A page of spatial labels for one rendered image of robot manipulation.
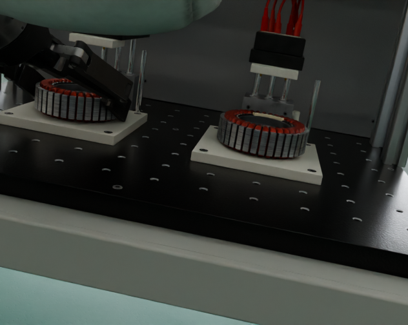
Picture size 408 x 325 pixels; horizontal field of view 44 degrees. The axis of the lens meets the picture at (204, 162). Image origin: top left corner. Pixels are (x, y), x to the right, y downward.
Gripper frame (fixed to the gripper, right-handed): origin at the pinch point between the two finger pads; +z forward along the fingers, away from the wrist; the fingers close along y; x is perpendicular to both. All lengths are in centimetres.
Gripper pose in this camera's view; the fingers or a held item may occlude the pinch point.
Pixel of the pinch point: (79, 97)
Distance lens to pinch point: 68.2
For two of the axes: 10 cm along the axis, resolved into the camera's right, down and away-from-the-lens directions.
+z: 1.6, 2.6, 9.5
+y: 9.5, 2.2, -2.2
